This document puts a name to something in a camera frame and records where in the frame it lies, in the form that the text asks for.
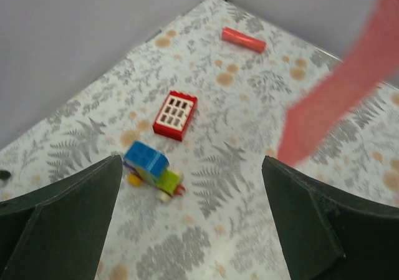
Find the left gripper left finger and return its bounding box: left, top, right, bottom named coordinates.
left=1, top=155, right=123, bottom=279

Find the colourful toy brick car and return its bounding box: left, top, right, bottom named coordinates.
left=123, top=140, right=186, bottom=203

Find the black music stand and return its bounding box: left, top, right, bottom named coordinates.
left=0, top=170, right=11, bottom=181

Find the red trash bag roll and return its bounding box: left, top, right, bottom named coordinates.
left=221, top=27, right=266, bottom=53

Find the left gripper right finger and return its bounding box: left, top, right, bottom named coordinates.
left=262, top=157, right=398, bottom=279

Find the red plastic trash bag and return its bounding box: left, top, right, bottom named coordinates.
left=277, top=0, right=398, bottom=166

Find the red window toy brick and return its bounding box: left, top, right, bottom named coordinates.
left=153, top=90, right=198, bottom=142

